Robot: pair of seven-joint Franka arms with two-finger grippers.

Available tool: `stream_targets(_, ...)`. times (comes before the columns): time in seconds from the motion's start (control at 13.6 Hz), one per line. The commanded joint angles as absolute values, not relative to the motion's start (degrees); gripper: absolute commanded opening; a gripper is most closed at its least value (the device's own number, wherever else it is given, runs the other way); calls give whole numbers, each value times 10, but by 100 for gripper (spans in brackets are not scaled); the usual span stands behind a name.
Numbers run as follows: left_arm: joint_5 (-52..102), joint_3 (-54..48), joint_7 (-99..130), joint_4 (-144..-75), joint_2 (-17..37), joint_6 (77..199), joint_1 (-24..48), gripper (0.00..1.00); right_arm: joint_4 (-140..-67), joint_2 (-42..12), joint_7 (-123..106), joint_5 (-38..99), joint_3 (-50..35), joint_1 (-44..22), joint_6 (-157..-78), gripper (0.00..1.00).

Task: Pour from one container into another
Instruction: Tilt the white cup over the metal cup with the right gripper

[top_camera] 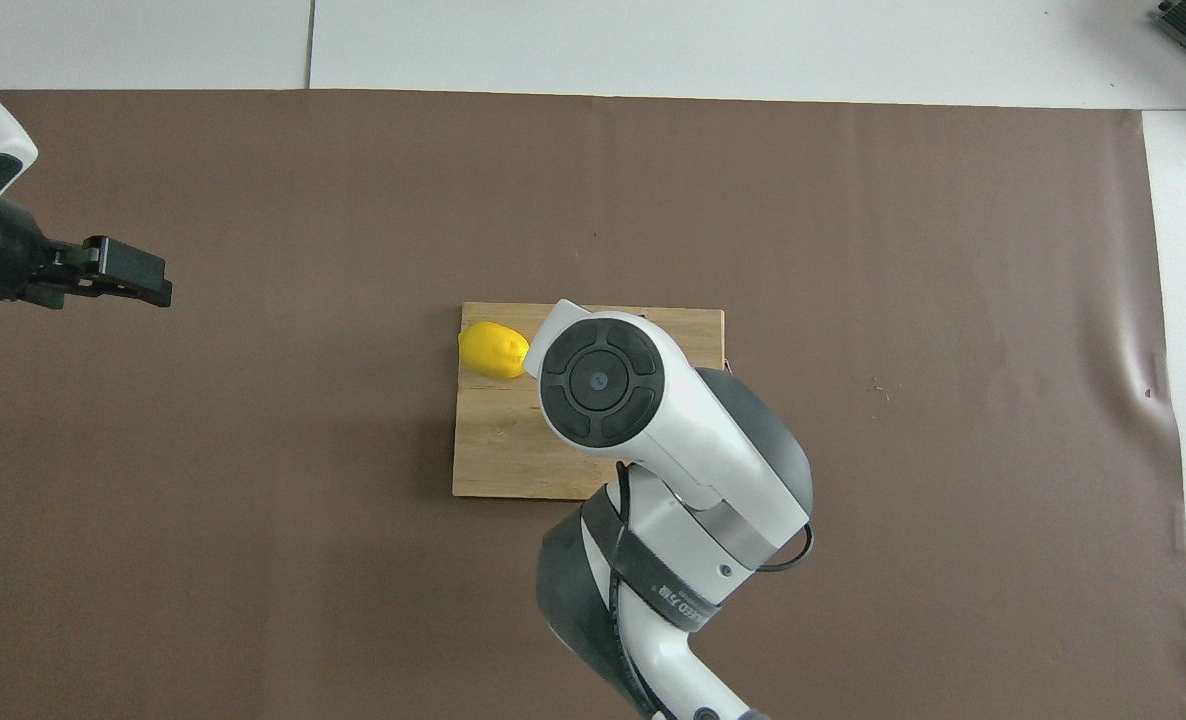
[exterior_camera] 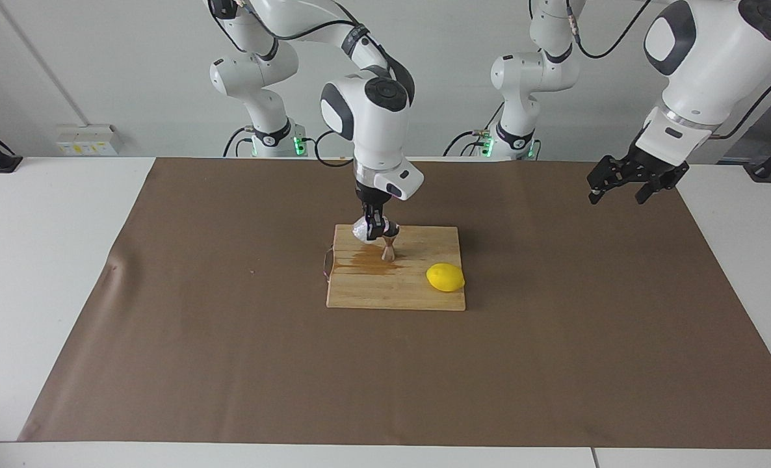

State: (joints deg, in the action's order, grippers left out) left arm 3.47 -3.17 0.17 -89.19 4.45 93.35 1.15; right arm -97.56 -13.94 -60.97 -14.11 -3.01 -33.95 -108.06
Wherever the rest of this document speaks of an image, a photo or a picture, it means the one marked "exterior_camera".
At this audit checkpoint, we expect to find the white wall socket box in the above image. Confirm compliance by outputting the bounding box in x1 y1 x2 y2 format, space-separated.
56 123 124 157

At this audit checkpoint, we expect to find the black base cable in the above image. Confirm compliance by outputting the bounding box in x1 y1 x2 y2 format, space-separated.
223 127 256 158
443 97 504 158

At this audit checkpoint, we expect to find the black left base cable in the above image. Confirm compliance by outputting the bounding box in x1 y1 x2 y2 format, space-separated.
443 97 504 158

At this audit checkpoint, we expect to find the black right base cable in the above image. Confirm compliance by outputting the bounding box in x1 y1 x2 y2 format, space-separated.
223 127 256 158

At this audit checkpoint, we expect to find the clear textured glass cup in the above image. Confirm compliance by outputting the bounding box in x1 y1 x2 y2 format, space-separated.
352 216 400 246

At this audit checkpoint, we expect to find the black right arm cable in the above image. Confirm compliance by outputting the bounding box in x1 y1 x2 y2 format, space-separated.
233 0 419 169

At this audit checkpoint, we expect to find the yellow lemon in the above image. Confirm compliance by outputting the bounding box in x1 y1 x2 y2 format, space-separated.
426 263 466 293

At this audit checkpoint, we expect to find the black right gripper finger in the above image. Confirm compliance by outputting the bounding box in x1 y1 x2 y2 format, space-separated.
363 203 387 242

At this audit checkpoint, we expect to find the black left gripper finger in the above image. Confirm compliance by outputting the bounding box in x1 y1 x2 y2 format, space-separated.
586 155 634 206
633 162 691 206

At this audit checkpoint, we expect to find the brown paper table mat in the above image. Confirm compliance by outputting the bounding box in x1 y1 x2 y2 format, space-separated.
18 158 771 449

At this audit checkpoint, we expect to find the wooden cutting board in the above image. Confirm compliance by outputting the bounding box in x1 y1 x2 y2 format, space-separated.
324 224 466 311

